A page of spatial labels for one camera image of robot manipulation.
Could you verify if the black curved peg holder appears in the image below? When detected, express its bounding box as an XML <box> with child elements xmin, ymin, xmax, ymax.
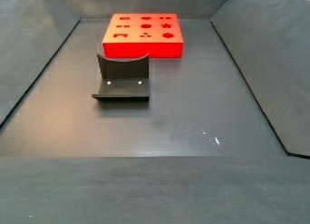
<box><xmin>92</xmin><ymin>54</ymin><xmax>149</xmax><ymax>101</ymax></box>

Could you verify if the red shape-sorting block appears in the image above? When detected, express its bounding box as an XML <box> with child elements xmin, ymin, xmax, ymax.
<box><xmin>101</xmin><ymin>13</ymin><xmax>184</xmax><ymax>58</ymax></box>

